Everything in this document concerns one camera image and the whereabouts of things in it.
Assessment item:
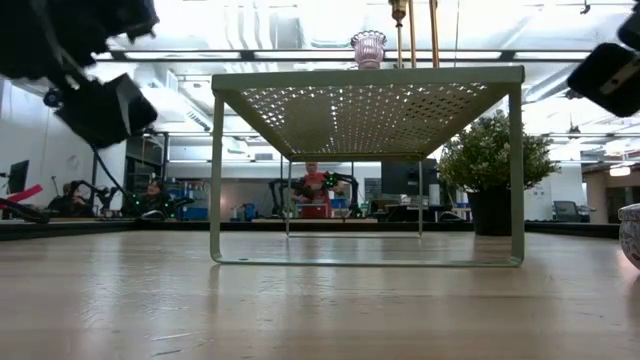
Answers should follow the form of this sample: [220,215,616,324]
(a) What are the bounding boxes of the black robot arms green lights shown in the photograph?
[268,169,362,219]

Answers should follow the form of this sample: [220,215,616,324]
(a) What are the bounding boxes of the person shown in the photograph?
[133,177,172,217]
[47,182,87,217]
[292,162,335,220]

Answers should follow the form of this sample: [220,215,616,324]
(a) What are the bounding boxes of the green perforated metal shelf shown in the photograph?
[209,64,526,268]

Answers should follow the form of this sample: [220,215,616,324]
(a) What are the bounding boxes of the pink bar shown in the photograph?
[0,183,45,207]

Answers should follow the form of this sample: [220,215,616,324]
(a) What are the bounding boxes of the potted green plant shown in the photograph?
[438,112,560,237]

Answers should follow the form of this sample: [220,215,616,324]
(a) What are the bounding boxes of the dark office chair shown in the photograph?
[551,199,582,224]

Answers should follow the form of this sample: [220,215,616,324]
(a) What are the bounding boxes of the tall gold candlestick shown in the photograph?
[388,0,409,69]

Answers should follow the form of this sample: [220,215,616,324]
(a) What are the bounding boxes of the pink glass candle holder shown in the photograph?
[350,29,388,70]

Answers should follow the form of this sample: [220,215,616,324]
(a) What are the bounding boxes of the black monitor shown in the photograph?
[6,159,31,195]
[381,159,440,197]

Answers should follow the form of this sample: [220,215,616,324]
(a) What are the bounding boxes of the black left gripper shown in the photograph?
[54,73,159,149]

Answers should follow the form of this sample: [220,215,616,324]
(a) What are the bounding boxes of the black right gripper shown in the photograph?
[567,42,640,119]

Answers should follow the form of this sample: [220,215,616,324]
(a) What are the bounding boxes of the white dotted tealight holder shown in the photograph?
[618,202,640,271]

